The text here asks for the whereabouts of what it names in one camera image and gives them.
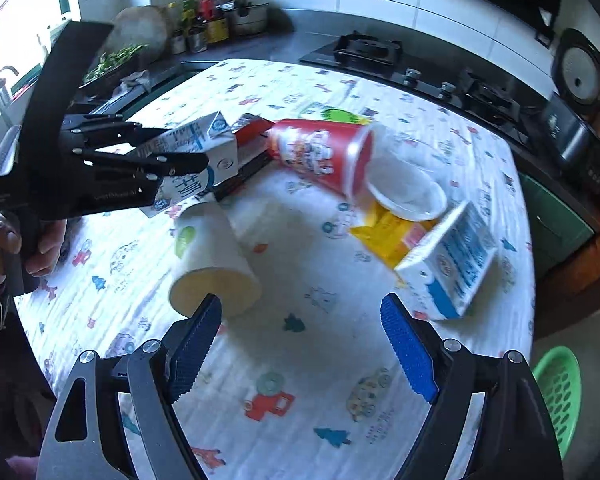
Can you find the clear plastic cup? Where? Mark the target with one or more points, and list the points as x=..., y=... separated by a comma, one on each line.
x=405, y=180

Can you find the green vegetables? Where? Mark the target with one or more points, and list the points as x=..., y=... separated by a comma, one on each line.
x=110, y=60

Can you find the metal faucet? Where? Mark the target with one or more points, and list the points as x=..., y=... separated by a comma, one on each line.
x=0, y=85

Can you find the red label bottle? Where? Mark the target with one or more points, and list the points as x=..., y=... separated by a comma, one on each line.
x=207, y=5

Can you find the person's left hand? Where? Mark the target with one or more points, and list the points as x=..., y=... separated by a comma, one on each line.
x=52, y=245

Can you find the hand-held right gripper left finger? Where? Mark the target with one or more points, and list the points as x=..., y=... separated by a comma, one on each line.
x=195, y=350

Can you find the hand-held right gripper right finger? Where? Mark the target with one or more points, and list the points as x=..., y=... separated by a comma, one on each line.
x=410, y=355

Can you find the green kitchen cabinet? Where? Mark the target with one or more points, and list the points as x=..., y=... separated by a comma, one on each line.
x=545, y=220

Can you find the white paper cup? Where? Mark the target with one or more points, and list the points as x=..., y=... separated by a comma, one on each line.
x=210, y=250

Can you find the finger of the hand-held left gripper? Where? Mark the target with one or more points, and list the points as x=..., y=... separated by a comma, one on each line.
x=185, y=162
x=105, y=132

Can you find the steel cup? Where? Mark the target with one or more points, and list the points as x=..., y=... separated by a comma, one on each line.
x=197, y=41

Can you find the white blue milk carton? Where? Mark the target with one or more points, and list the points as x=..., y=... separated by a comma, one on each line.
x=220, y=155
x=455, y=260

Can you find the steel pot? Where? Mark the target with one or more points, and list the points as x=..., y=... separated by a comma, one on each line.
x=247, y=20

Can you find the yellow snack packet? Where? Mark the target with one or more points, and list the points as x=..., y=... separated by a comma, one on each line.
x=380, y=235

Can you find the yellow green bottle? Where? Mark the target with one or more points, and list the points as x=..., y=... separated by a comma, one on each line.
x=186, y=12

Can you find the red printed paper cup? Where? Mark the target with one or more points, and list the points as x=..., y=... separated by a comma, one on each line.
x=310, y=150

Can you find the round wooden cutting board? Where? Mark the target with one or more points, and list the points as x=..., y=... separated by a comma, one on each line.
x=140, y=30

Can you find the green plastic basket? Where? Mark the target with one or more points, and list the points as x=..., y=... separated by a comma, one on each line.
x=560, y=400

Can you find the black gas stove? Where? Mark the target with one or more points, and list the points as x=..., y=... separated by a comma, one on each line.
x=430, y=80

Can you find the black red box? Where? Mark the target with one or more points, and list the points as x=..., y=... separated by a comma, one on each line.
x=250, y=162

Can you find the grey rag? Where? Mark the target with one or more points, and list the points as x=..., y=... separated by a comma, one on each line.
x=135, y=80

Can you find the black rice cooker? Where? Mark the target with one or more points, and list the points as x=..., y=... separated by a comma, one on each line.
x=575, y=135

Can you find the window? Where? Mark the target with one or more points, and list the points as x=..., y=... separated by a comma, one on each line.
x=20, y=20

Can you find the printed white tablecloth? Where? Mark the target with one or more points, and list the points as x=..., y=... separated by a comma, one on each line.
x=305, y=260

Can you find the yellow tin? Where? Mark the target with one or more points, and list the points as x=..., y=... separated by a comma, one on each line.
x=217, y=31

